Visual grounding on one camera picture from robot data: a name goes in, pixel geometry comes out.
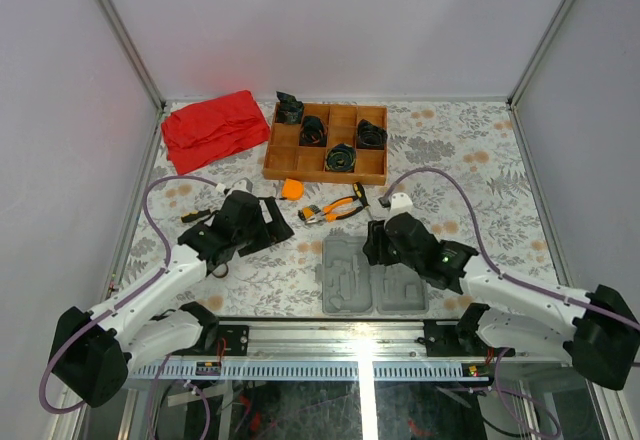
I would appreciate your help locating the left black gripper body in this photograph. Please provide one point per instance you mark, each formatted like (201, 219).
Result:
(259, 230)

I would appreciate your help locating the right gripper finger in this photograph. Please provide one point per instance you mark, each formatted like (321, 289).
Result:
(387, 253)
(373, 246)

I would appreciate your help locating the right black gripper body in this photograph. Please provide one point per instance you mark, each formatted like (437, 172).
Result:
(409, 261)

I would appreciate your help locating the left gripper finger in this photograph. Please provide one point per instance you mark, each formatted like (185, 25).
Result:
(279, 230)
(255, 245)

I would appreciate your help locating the orange handled pliers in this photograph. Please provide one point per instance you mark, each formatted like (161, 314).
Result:
(341, 209)

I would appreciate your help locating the grey plastic tool case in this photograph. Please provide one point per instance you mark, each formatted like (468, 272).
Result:
(352, 287)

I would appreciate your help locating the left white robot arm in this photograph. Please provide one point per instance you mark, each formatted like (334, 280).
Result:
(94, 351)

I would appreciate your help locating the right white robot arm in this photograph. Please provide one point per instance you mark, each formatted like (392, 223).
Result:
(594, 332)

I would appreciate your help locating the orange hex key set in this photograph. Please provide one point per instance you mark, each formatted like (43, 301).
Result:
(310, 214)

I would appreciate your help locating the orange tape measure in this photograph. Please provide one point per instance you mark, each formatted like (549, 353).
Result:
(289, 190)

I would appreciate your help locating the black yellow flat screwdriver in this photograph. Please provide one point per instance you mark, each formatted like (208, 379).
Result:
(197, 216)

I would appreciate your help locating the black yellow phillips screwdriver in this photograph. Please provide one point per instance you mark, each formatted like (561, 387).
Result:
(359, 192)

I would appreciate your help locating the wooden compartment tray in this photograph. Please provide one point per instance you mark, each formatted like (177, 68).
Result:
(288, 157)

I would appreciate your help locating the rolled dark belt bottom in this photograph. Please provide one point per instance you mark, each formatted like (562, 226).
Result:
(341, 159)

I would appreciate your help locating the rolled dark belt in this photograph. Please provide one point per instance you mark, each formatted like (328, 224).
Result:
(313, 132)
(341, 159)
(370, 136)

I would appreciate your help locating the red folded cloth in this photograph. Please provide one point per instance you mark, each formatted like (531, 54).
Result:
(204, 132)

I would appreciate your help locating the rolled dark belt upper left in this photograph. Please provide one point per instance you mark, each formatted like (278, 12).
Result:
(313, 132)

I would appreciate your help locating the rolled dark belt right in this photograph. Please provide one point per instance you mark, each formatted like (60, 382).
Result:
(370, 136)

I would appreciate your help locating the rolled dark belt outside tray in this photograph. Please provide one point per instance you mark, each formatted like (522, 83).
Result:
(290, 110)

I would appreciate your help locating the aluminium mounting rail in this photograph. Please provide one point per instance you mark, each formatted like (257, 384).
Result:
(350, 340)

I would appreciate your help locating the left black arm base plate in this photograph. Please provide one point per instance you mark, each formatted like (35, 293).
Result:
(230, 341)

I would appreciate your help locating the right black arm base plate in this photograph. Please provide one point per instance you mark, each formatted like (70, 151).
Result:
(449, 338)

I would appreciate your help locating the white slotted cable duct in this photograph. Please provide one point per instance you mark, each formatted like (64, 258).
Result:
(244, 369)

